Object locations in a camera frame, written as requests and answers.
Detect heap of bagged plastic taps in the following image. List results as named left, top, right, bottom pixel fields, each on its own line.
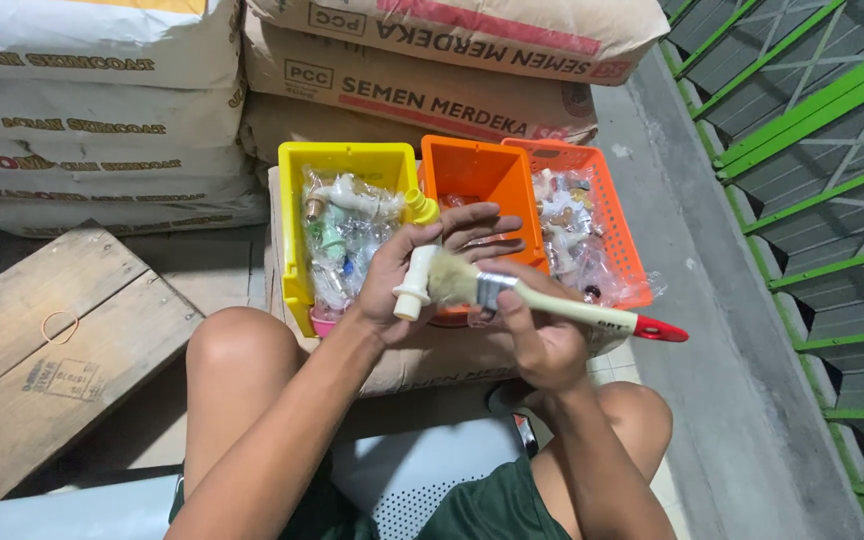
left=300, top=166, right=408, bottom=312

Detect black sandal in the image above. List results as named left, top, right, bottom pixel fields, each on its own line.
left=485, top=378, right=546, bottom=421

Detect stack of white sacks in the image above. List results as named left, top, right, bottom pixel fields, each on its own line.
left=0, top=0, right=271, bottom=240

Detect pink plastic cup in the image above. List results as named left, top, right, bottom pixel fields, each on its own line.
left=309, top=303, right=340, bottom=339

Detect person's left hand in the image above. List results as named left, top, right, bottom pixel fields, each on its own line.
left=355, top=201, right=528, bottom=348

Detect wooden pallet board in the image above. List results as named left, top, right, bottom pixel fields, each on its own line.
left=0, top=219, right=206, bottom=504

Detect solid orange plastic bin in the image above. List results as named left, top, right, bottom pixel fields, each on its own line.
left=417, top=134, right=551, bottom=328

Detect cream paintbrush with red tip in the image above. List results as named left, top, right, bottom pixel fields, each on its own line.
left=427, top=250, right=690, bottom=345

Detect stack of brown cement sacks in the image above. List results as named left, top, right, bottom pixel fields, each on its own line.
left=237, top=0, right=672, bottom=168

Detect white tap with yellow handle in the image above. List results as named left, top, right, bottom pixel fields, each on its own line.
left=391, top=187, right=442, bottom=323

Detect person's right leg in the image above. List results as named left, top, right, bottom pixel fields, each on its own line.
left=529, top=380, right=675, bottom=540

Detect yellow plastic bin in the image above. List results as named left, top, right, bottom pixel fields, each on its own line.
left=277, top=140, right=423, bottom=339

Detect person's green shorts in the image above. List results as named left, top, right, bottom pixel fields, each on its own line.
left=168, top=452, right=576, bottom=540

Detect perforated grey metal seat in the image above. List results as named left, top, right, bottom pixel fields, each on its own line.
left=325, top=414, right=540, bottom=540

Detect green metal folding gate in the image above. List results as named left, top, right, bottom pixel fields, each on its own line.
left=659, top=0, right=864, bottom=540

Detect person's leg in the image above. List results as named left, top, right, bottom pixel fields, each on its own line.
left=183, top=305, right=312, bottom=481
left=529, top=380, right=675, bottom=540

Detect perforated orange plastic basket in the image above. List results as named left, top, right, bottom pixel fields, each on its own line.
left=501, top=137, right=655, bottom=311

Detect heap of bagged white taps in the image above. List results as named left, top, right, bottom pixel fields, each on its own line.
left=532, top=167, right=667, bottom=305

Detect tan rubber band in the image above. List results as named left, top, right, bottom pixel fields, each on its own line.
left=41, top=310, right=80, bottom=347

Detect person's right hand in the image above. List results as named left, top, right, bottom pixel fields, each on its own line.
left=475, top=258, right=592, bottom=393

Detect person's left leg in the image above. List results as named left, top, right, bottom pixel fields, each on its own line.
left=183, top=305, right=312, bottom=481

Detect brown cement sack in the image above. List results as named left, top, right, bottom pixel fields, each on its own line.
left=264, top=165, right=632, bottom=399

